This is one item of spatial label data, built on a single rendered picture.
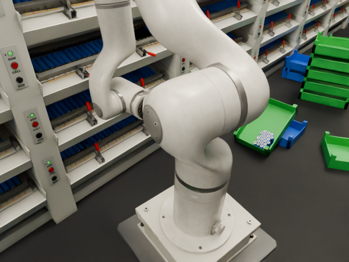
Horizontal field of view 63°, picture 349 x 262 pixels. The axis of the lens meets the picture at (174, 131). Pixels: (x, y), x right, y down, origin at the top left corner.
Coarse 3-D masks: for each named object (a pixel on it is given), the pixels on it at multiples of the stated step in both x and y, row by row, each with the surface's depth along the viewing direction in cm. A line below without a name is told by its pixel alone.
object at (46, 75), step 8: (144, 40) 115; (152, 40) 118; (144, 48) 115; (96, 56) 102; (72, 64) 96; (80, 64) 98; (88, 64) 101; (48, 72) 91; (56, 72) 92; (64, 72) 94; (40, 80) 90; (48, 80) 91
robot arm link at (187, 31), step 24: (144, 0) 48; (168, 0) 47; (192, 0) 48; (168, 24) 48; (192, 24) 47; (168, 48) 52; (192, 48) 50; (216, 48) 49; (240, 48) 49; (240, 72) 47; (240, 96) 46; (264, 96) 48; (240, 120) 47
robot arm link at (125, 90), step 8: (112, 80) 87; (120, 80) 87; (112, 88) 85; (120, 88) 83; (128, 88) 83; (136, 88) 82; (120, 96) 81; (128, 96) 81; (128, 104) 81; (128, 112) 84
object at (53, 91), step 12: (72, 36) 104; (156, 48) 118; (132, 60) 109; (144, 60) 114; (156, 60) 120; (36, 72) 93; (120, 72) 108; (48, 84) 91; (60, 84) 92; (72, 84) 94; (84, 84) 97; (48, 96) 89; (60, 96) 93
